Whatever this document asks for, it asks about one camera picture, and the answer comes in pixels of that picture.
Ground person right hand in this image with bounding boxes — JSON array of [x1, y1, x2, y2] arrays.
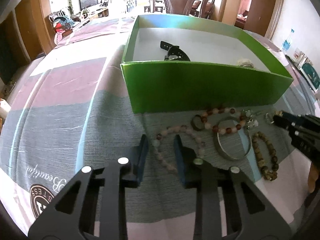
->
[[308, 163, 319, 193]]

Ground small dark ring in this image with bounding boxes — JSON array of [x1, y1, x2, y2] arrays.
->
[[190, 114, 206, 132]]

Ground red white bead bracelet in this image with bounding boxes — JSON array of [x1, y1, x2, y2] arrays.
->
[[199, 106, 249, 136]]

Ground green cardboard box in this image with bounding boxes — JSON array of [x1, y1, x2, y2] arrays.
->
[[121, 14, 293, 113]]

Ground black wrist watch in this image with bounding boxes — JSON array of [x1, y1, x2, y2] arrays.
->
[[160, 41, 190, 61]]

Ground brown wooden bead bracelet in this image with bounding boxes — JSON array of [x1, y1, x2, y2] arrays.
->
[[251, 130, 280, 182]]

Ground small gold earring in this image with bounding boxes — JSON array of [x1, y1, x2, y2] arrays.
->
[[265, 111, 283, 125]]

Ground silver charm earrings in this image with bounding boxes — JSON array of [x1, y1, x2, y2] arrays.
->
[[240, 109, 259, 129]]

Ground cream woven bracelet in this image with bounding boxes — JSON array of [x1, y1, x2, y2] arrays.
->
[[236, 58, 255, 69]]

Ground pile of clothes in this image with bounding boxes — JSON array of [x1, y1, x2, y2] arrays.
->
[[48, 10, 81, 33]]

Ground silver bangle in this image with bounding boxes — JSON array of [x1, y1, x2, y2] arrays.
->
[[213, 125, 252, 161]]

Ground pale pink bead bracelet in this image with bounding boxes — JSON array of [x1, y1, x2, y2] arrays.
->
[[151, 124, 206, 174]]

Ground striped bed sheet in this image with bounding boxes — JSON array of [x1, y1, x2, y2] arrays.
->
[[1, 18, 319, 239]]

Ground green book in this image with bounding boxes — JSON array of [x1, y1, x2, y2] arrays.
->
[[300, 63, 319, 93]]

